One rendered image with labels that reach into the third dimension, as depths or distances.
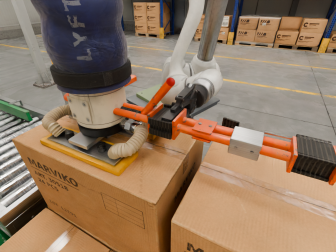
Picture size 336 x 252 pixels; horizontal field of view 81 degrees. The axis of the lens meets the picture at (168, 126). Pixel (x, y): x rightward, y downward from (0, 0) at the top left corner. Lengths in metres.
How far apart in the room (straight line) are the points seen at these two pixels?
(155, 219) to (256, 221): 0.25
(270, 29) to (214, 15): 6.44
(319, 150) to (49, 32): 0.65
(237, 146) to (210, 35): 0.85
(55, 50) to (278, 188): 0.67
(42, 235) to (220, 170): 0.79
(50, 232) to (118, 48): 0.81
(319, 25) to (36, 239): 7.67
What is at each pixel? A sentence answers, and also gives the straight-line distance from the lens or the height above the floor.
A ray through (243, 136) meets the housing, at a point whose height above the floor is 1.10.
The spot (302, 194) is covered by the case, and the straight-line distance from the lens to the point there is 0.64.
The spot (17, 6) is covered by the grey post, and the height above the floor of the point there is 1.27.
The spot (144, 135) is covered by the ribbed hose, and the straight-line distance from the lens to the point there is 0.59.
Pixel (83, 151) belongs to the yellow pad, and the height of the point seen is 0.97.
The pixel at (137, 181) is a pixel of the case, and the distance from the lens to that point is 0.56.
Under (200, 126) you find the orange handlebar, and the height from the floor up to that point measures 1.10.
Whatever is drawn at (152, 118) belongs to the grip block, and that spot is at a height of 1.11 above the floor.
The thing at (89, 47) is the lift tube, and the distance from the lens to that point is 0.54.
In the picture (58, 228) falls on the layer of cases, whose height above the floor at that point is 0.54.
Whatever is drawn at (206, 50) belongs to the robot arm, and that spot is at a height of 1.11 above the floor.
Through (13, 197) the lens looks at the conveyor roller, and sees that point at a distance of 1.29.
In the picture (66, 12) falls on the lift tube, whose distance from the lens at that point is 0.53.
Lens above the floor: 1.37
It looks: 33 degrees down
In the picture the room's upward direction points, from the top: straight up
